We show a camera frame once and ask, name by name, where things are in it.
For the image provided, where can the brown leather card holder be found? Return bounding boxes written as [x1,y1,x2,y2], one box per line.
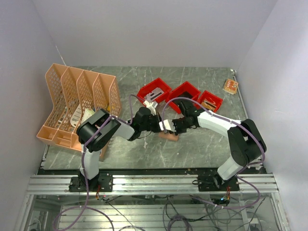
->
[158,131,179,141]

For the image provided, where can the white credit card stack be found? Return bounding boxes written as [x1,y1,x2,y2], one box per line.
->
[144,88,164,102]

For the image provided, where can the brown item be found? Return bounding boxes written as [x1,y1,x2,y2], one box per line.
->
[202,97,220,111]

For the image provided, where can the red bin front pair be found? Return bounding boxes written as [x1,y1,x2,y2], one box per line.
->
[166,81,201,114]

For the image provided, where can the red bin pair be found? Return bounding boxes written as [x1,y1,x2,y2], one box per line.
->
[166,81,201,114]
[197,90,223,112]

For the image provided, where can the red bin with cards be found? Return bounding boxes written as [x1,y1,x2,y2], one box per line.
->
[137,78,172,103]

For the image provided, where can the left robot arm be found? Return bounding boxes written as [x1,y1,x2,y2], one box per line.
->
[75,107,162,191]

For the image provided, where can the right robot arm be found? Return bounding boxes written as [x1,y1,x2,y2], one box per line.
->
[170,97,267,191]

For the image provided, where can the white ruler card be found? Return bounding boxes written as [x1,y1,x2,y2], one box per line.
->
[70,104,82,128]

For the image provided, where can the orange spiral notepad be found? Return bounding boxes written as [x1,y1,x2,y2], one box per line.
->
[222,79,239,94]

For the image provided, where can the green white carton box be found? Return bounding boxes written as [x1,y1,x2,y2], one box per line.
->
[83,108,95,120]

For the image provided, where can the peach file organizer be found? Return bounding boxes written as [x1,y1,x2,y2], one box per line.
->
[37,64,122,151]

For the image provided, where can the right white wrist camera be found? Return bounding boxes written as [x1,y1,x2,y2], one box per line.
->
[159,119,176,133]

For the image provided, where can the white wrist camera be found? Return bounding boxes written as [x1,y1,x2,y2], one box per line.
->
[159,119,176,133]
[143,100,158,115]

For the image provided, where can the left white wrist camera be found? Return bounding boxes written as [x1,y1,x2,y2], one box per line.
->
[143,100,158,115]

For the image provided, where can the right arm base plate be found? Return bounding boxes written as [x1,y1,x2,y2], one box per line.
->
[192,174,240,192]

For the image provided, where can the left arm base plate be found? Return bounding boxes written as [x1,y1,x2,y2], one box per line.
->
[68,173,113,192]

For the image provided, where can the loose floor cables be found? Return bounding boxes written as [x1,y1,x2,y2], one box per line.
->
[96,192,265,231]

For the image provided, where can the aluminium rail frame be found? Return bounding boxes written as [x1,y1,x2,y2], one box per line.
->
[26,174,279,196]

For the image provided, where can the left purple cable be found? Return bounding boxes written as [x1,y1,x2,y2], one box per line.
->
[52,94,146,231]

